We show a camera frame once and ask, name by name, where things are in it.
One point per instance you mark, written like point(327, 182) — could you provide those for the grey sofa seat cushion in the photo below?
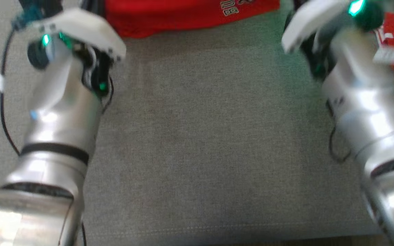
point(210, 136)

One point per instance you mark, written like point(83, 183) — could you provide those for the red shorts with white stripe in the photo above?
point(183, 17)

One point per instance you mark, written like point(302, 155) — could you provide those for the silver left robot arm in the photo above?
point(56, 112)

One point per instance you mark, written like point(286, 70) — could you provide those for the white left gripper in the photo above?
point(80, 25)

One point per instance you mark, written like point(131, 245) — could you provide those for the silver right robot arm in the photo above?
point(364, 102)

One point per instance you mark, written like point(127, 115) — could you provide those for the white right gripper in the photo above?
point(310, 17)

